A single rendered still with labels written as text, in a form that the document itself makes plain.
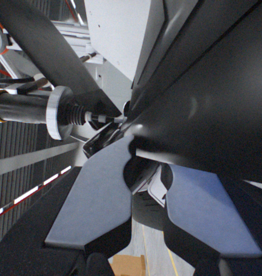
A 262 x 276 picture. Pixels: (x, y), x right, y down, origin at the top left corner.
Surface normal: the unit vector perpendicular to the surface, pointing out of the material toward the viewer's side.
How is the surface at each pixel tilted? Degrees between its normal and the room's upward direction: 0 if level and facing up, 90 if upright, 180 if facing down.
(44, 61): 139
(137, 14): 50
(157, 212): 86
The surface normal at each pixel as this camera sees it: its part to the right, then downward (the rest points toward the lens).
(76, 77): 0.74, -0.48
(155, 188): -0.58, -0.06
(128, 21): -0.72, 0.62
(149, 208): -0.14, 0.69
